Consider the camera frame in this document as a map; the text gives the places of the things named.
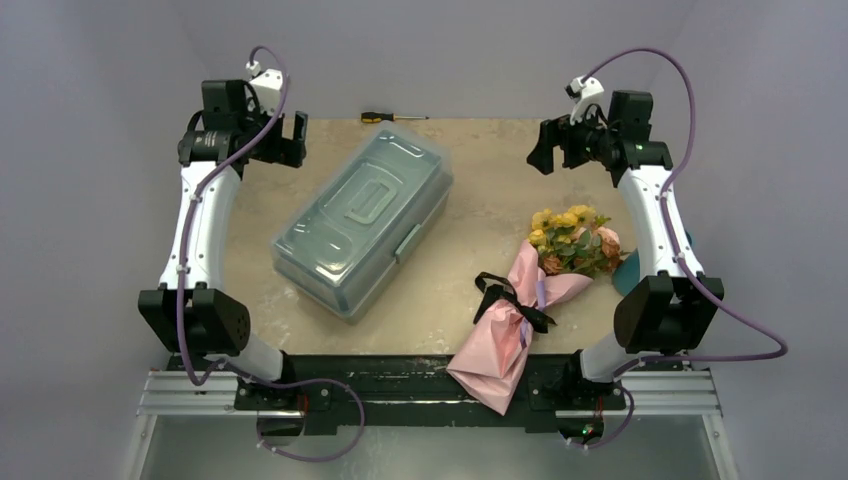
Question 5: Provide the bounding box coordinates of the flower bouquet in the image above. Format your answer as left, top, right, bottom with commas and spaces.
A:
527, 205, 629, 278

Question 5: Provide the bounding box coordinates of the clear plastic storage box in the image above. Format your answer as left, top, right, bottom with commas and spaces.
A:
270, 123, 454, 321

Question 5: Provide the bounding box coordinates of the black printed ribbon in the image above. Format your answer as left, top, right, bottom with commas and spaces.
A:
473, 272, 554, 334

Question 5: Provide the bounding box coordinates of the pink wrapping paper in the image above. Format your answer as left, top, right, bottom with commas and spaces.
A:
447, 241, 592, 416

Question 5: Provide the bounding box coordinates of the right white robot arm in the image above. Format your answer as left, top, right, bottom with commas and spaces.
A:
527, 87, 724, 407

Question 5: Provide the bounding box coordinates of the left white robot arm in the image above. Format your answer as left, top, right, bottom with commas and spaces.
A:
137, 70, 308, 409

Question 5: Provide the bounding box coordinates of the teal vase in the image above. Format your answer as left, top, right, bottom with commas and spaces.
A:
612, 229, 703, 296

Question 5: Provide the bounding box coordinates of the yellow black screwdriver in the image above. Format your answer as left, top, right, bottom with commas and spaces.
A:
360, 111, 429, 124

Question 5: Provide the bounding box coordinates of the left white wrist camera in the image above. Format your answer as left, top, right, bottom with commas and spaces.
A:
245, 60, 288, 117

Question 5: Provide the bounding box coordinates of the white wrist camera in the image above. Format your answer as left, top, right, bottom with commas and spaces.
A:
245, 60, 288, 117
565, 76, 604, 125

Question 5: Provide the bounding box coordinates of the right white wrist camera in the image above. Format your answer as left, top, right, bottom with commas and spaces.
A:
565, 76, 604, 125

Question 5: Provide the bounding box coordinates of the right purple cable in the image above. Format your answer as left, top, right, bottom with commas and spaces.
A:
566, 47, 790, 452

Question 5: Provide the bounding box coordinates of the purple cable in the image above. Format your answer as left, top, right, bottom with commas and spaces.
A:
175, 44, 367, 464
566, 47, 790, 452

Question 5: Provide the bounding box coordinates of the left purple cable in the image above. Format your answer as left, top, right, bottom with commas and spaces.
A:
175, 44, 367, 464

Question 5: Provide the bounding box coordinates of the black aluminium base frame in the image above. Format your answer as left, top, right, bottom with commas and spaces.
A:
138, 354, 720, 441

